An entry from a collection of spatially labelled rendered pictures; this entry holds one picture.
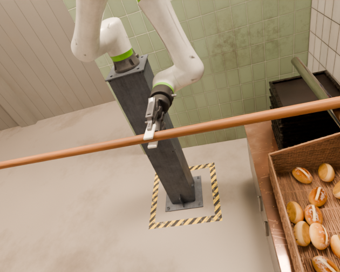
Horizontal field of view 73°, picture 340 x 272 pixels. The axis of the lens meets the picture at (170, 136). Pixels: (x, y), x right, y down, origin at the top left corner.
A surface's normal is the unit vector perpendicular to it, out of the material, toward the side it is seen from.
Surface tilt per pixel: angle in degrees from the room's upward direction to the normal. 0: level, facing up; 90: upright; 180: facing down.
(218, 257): 0
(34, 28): 90
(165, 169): 90
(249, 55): 90
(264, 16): 90
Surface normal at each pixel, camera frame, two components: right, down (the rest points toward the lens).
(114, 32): 0.68, 0.24
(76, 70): -0.04, 0.65
